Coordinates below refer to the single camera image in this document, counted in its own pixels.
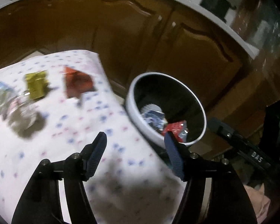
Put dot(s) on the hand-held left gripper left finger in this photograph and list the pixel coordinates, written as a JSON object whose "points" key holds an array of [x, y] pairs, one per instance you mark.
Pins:
{"points": [[96, 155]]}

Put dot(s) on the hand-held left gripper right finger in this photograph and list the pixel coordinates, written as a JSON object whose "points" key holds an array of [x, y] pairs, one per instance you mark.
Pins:
{"points": [[175, 156]]}

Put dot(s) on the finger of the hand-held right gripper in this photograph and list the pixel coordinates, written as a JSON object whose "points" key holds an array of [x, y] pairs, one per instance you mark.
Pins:
{"points": [[218, 127]]}

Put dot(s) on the small red foil wrapper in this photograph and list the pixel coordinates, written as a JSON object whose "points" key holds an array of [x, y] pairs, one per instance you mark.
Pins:
{"points": [[175, 127]]}

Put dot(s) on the silver blue wrapper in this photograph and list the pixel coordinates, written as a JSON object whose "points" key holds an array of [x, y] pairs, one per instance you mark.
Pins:
{"points": [[154, 119]]}

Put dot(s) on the white foam wrap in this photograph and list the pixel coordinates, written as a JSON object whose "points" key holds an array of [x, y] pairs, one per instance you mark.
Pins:
{"points": [[151, 107]]}

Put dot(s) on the white bin with black liner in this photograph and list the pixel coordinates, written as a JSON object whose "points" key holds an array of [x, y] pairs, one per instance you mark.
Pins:
{"points": [[135, 112]]}

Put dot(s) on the floral printed tablecloth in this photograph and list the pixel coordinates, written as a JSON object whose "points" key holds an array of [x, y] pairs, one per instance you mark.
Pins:
{"points": [[60, 130]]}

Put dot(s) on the pink cloth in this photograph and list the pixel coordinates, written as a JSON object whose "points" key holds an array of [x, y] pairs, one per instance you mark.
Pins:
{"points": [[259, 200]]}

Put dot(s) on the large red foil wrapper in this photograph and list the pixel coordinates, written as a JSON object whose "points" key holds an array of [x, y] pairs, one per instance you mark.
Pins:
{"points": [[77, 84]]}

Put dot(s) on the white kitchen countertop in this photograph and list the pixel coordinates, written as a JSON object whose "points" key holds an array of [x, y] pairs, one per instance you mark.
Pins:
{"points": [[245, 45]]}

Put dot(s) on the clear packet with red edge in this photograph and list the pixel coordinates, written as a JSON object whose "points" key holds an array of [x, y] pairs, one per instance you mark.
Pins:
{"points": [[22, 108]]}

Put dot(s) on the olive yellow snack packet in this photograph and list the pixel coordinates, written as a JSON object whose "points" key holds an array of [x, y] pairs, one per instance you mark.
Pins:
{"points": [[36, 85]]}

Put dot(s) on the blue wrapper on table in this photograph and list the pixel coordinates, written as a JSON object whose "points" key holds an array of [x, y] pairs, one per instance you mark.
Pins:
{"points": [[2, 98]]}

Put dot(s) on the wooden lower cabinets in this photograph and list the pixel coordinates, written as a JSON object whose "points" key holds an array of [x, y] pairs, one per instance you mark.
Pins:
{"points": [[130, 39]]}

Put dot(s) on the black cooking pot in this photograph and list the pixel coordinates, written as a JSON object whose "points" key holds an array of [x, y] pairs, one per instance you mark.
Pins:
{"points": [[214, 4]]}

